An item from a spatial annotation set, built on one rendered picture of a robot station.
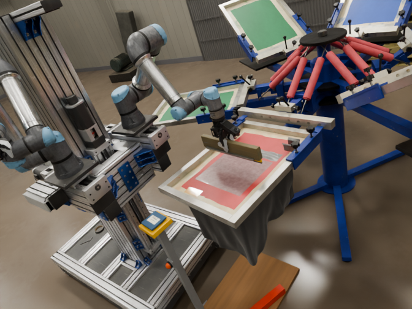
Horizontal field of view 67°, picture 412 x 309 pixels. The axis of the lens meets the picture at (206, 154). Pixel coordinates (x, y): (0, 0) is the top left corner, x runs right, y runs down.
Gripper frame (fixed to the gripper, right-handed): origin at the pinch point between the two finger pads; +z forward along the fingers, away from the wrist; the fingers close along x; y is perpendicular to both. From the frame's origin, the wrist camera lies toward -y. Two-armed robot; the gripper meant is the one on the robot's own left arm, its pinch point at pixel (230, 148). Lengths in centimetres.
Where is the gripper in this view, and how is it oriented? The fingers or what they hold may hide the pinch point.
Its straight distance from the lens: 172.1
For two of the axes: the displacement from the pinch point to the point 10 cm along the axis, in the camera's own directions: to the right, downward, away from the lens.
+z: 2.8, 8.1, 5.1
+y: -6.9, -2.0, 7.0
